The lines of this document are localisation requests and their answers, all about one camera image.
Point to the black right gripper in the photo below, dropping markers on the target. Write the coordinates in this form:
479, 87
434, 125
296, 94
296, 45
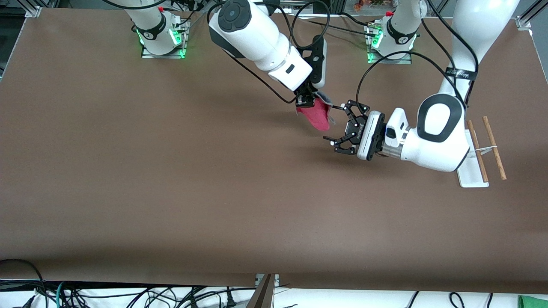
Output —
305, 99

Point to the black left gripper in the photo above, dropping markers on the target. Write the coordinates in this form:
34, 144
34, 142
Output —
355, 132

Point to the grey and pink towel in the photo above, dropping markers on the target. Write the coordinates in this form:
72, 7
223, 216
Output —
317, 117

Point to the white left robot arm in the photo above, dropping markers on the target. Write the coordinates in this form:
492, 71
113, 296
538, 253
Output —
441, 145

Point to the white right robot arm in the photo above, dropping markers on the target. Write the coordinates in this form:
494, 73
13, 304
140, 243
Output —
252, 34

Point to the white rack base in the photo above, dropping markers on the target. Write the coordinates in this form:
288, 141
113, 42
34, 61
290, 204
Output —
471, 177

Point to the white power strip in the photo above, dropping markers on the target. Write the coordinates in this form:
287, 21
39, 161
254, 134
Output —
291, 4

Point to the brown table leg beam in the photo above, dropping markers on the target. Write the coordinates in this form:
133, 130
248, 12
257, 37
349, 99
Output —
263, 295

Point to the green cloth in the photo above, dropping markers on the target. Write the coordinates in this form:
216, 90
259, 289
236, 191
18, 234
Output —
533, 302

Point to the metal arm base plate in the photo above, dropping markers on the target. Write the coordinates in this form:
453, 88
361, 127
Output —
389, 61
162, 56

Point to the silver leg bracket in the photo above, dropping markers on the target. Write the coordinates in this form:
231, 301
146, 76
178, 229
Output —
258, 279

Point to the aluminium table corner bracket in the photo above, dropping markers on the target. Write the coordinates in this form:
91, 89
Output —
523, 23
33, 11

